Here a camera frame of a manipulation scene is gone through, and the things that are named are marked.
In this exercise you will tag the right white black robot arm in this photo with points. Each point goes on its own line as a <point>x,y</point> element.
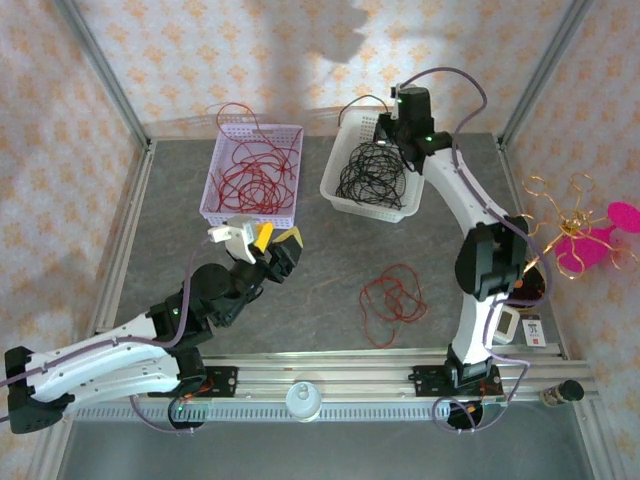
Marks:
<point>465,195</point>

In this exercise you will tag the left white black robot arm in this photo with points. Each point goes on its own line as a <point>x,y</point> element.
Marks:
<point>100,360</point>

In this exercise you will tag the purple plastic basket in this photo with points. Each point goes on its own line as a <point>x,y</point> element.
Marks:
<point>250,221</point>

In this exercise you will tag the white plastic basket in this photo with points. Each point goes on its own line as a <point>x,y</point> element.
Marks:
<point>350,130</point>

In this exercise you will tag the white round knob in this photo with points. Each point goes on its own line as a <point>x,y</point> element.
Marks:
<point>302,402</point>

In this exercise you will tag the pink fuzzy ornament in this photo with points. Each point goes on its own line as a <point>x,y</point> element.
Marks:
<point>580,255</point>

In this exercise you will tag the small white timer device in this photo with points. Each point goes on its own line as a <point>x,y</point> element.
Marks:
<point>507,325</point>

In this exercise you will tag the white label card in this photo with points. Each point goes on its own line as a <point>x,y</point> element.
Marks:
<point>534,334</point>

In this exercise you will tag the small dark bottle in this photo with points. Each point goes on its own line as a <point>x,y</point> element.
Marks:
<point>567,391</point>

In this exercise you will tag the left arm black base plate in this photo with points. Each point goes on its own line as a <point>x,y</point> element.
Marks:
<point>225,380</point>

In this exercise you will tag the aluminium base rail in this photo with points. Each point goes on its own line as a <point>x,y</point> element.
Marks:
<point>300,372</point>

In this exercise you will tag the aluminium side rail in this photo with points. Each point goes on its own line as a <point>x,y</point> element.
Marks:
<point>135,200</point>

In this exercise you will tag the aluminium frame post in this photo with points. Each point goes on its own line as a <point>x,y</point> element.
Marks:
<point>547,65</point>
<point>101,65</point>

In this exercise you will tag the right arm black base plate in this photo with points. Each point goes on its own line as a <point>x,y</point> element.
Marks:
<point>425,380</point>

